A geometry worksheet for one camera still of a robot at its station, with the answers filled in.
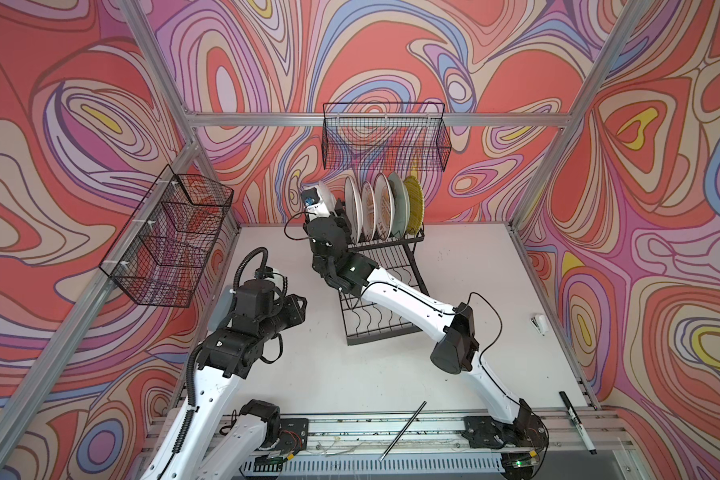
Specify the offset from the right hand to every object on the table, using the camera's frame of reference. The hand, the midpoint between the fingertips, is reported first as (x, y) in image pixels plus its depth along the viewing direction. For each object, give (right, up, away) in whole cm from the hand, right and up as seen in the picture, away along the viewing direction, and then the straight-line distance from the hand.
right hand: (332, 209), depth 75 cm
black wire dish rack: (+8, -33, +16) cm, 38 cm away
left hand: (-6, -23, -3) cm, 24 cm away
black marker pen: (+62, -55, -2) cm, 82 cm away
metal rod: (+18, -57, -1) cm, 59 cm away
